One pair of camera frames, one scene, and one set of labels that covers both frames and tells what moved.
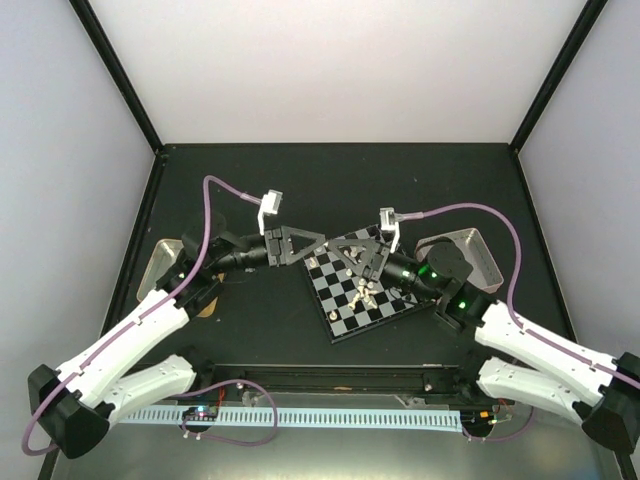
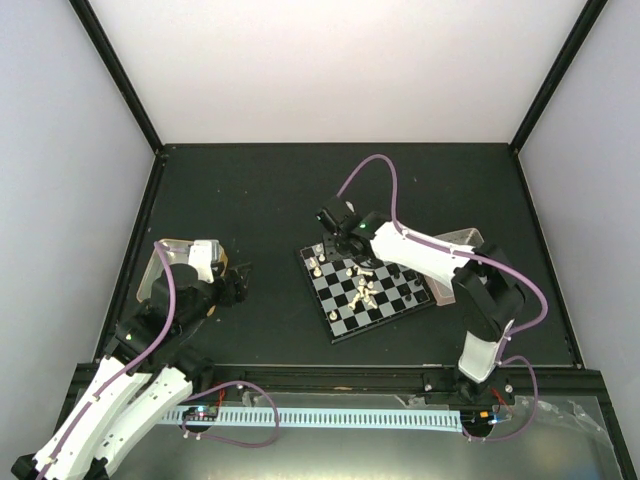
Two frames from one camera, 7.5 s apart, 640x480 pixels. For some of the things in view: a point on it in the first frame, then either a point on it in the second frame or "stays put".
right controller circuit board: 477,420 stays put
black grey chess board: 348,302 stays put
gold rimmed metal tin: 165,252 stays put
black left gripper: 277,259 to 239,287
